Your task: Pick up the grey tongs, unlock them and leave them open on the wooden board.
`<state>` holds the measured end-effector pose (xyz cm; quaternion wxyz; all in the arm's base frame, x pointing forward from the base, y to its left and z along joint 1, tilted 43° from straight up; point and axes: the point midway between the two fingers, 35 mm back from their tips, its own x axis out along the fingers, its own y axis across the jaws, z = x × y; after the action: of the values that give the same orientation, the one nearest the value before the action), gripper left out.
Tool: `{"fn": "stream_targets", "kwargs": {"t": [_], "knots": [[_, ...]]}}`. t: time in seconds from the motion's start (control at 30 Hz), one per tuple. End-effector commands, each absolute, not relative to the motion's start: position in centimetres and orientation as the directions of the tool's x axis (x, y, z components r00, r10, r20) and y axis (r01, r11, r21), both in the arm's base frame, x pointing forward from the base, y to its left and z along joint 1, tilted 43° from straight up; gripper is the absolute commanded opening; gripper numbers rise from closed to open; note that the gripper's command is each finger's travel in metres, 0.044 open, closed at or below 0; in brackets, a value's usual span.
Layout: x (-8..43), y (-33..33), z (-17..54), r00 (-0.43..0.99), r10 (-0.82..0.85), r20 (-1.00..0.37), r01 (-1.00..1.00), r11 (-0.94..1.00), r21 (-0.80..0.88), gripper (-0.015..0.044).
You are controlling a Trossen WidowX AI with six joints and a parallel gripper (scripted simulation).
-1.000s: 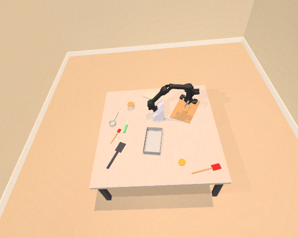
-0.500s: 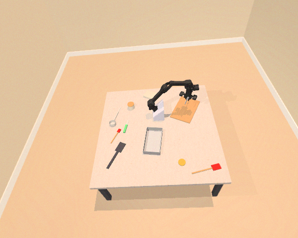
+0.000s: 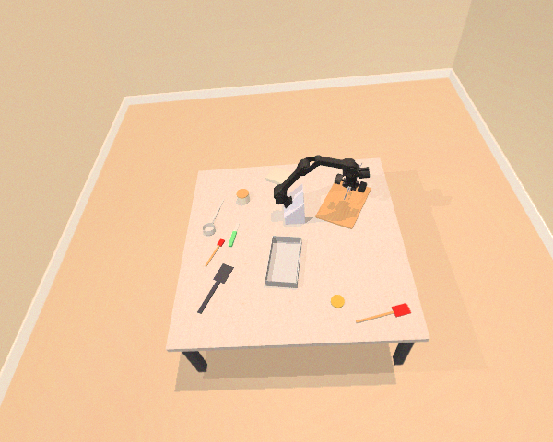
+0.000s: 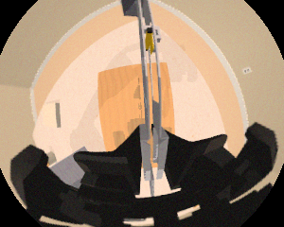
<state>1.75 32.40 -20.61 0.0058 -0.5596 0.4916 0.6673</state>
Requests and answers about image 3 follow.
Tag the yellow flat disc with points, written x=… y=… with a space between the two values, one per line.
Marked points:
x=337 y=301

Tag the cream flat square block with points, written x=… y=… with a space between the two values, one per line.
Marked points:
x=277 y=175

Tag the dark grey spatula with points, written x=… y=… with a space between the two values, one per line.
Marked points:
x=221 y=277

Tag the red spatula with wooden handle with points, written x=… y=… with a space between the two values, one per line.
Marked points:
x=399 y=310

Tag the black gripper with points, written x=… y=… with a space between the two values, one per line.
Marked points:
x=353 y=184

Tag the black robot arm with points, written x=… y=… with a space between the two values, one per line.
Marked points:
x=348 y=165

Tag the orange wooden board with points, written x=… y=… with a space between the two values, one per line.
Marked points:
x=342 y=212

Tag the grey rectangular roasting tin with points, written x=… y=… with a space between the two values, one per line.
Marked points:
x=283 y=262

